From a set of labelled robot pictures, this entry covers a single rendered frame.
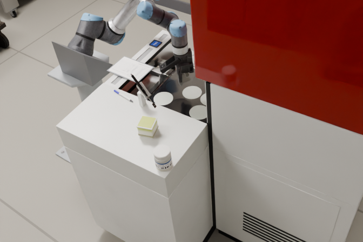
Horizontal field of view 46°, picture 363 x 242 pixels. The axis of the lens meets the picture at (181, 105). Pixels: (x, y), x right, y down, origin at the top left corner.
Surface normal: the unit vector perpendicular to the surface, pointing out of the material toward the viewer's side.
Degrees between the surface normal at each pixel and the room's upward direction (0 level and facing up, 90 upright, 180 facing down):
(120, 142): 0
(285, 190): 90
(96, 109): 0
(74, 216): 0
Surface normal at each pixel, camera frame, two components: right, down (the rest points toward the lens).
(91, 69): 0.81, 0.36
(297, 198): -0.53, 0.61
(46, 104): -0.07, -0.72
